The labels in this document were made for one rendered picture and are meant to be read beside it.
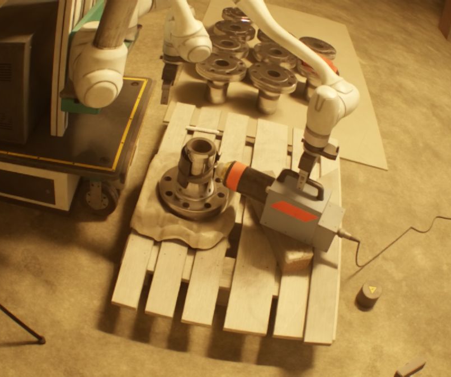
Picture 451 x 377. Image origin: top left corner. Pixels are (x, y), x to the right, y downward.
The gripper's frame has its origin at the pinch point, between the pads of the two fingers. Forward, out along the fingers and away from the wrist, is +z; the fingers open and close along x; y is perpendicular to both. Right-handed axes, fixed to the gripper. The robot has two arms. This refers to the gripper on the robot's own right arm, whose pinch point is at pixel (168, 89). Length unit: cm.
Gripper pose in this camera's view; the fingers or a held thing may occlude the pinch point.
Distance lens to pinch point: 198.9
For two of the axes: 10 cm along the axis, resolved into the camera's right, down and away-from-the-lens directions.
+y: -9.9, -1.6, -0.4
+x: -0.8, 6.7, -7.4
